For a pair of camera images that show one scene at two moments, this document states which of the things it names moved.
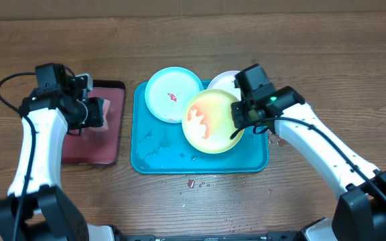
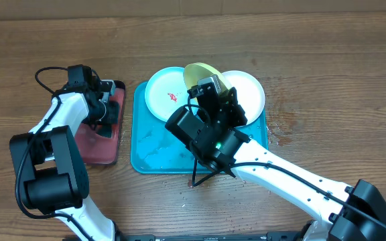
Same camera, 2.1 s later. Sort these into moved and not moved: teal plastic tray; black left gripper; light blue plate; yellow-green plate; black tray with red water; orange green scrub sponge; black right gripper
Moved: black left gripper; yellow-green plate; orange green scrub sponge; black right gripper
Not moved: black tray with red water; light blue plate; teal plastic tray
